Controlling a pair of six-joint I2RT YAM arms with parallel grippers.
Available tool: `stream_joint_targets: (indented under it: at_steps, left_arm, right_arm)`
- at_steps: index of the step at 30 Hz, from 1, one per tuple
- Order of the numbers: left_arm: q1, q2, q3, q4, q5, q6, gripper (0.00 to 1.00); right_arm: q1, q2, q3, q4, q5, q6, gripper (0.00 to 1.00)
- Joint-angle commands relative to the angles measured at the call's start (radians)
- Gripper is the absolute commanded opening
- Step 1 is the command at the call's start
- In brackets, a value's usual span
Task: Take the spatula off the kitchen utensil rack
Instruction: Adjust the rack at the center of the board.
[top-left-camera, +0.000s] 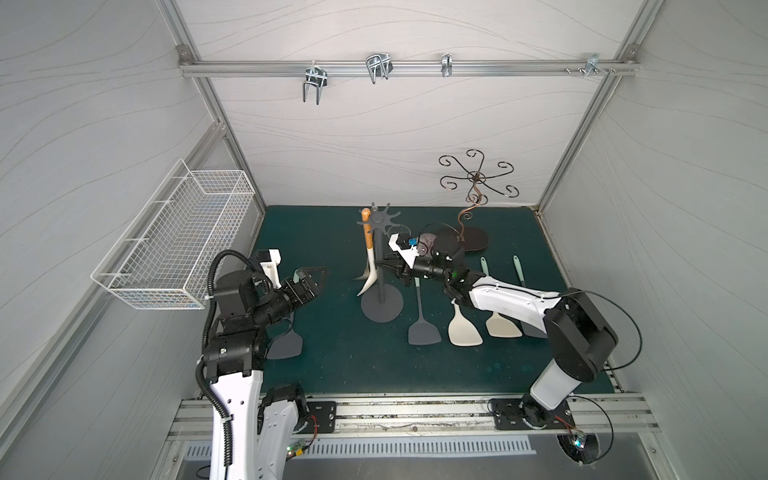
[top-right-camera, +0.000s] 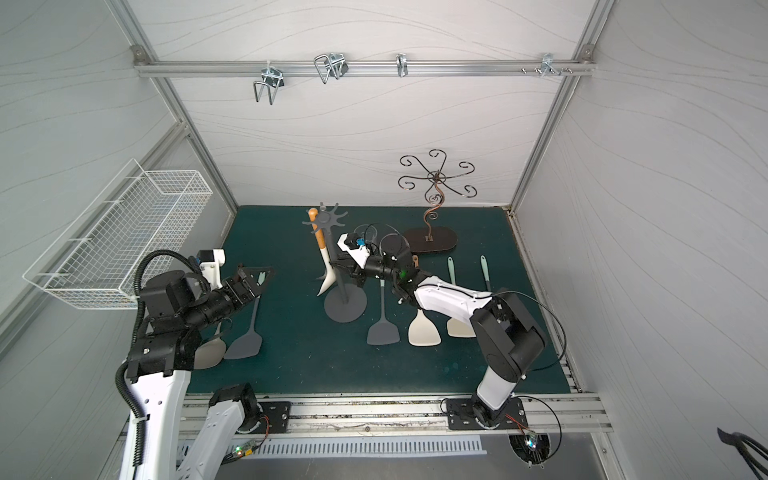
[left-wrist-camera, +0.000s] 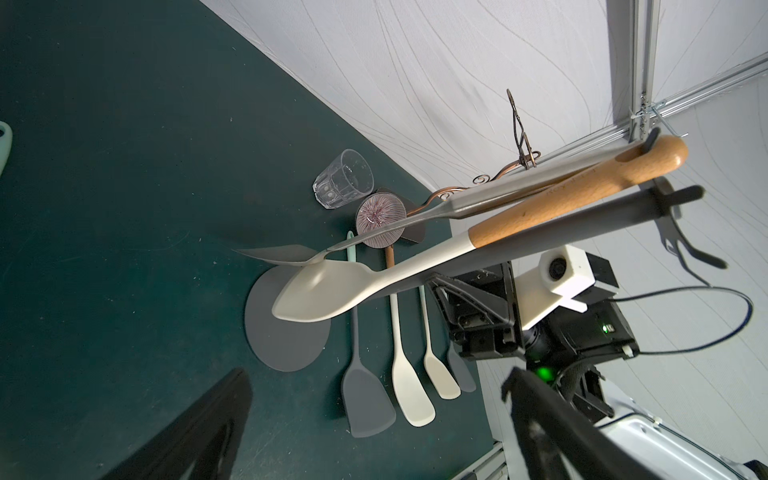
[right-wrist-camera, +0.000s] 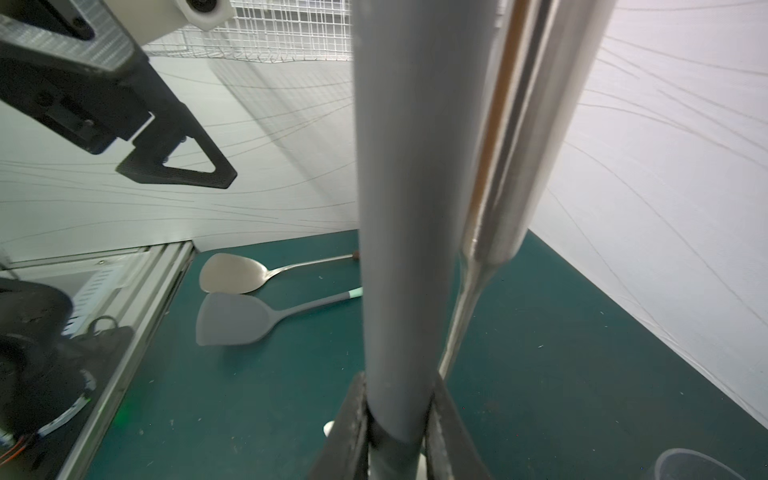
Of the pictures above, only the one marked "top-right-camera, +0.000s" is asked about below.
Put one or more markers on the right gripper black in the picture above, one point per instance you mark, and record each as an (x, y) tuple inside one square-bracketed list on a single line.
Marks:
[(351, 264)]

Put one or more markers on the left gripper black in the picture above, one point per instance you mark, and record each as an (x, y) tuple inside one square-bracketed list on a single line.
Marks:
[(238, 287)]

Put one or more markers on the cream utensil orange handle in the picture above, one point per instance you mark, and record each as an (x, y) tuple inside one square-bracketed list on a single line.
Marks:
[(329, 277)]

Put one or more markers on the grey turner mint handle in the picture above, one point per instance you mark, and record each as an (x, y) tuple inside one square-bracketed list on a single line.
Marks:
[(248, 344)]

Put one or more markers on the grey utensil mint handle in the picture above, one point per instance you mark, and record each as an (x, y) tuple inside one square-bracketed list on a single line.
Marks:
[(382, 332)]

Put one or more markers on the white spatula light wood handle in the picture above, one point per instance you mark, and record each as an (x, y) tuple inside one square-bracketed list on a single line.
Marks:
[(422, 332)]

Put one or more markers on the cream spatula mint handle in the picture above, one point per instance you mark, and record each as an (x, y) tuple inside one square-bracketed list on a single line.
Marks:
[(455, 327)]

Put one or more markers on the grey spatula mint handle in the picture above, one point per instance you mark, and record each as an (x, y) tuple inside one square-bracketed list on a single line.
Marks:
[(485, 272)]

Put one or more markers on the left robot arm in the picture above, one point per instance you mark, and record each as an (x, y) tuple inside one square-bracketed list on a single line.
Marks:
[(177, 298)]

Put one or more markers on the grey utensil rack stand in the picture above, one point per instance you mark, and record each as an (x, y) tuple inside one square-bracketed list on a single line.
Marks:
[(344, 302)]

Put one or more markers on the clear drinking glass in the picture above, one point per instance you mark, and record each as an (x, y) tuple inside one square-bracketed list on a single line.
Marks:
[(367, 231)]

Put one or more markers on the brown metal scroll stand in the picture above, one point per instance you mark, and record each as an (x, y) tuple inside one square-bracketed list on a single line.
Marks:
[(430, 238)]

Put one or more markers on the white vent strip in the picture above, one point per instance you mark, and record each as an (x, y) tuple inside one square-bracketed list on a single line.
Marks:
[(428, 446)]

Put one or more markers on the metal double hook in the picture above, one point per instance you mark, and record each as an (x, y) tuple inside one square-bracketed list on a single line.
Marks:
[(272, 80)]

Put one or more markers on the small metal hook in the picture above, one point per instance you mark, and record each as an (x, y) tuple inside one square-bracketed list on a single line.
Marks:
[(401, 65)]

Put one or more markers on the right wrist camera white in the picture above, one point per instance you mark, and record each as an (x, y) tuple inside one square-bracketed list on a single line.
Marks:
[(356, 247)]

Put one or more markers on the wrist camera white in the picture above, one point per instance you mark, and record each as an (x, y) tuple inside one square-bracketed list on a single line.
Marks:
[(210, 262), (356, 247)]

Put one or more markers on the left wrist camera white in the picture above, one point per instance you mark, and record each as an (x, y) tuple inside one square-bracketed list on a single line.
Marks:
[(210, 262)]

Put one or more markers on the white wire basket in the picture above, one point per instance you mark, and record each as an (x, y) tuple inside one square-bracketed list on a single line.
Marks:
[(91, 265)]

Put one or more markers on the metal wire hook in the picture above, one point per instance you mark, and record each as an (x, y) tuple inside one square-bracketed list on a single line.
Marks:
[(330, 65)]

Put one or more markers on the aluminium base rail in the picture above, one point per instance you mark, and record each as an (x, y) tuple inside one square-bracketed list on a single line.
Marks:
[(368, 416)]

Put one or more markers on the metal bracket hook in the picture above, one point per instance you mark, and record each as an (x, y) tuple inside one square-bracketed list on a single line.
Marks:
[(547, 68)]

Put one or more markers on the aluminium top rail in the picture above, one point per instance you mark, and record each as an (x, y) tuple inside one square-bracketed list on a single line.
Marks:
[(582, 66)]

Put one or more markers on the black cable bundle corner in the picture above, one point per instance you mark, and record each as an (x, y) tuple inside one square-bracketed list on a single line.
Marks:
[(751, 451)]

